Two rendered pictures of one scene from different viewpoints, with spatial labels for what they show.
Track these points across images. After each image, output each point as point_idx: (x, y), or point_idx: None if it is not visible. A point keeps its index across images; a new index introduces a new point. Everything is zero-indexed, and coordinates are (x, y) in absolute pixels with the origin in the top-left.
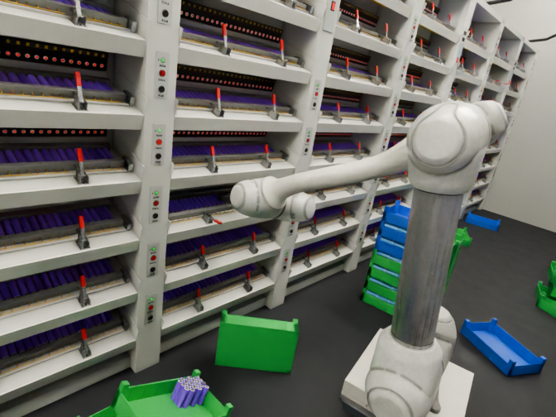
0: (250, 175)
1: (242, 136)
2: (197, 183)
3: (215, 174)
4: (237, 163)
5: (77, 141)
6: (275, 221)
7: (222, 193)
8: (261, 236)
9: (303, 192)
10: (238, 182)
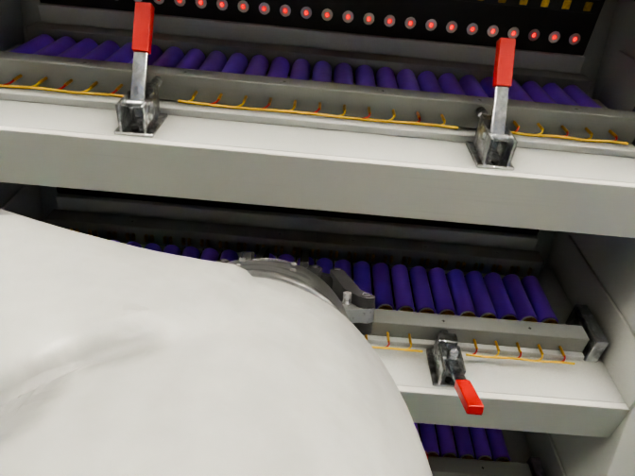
0: (361, 186)
1: (451, 40)
2: (40, 168)
3: (125, 143)
4: (315, 121)
5: None
6: (572, 436)
7: (264, 251)
8: (488, 474)
9: (214, 423)
10: (424, 233)
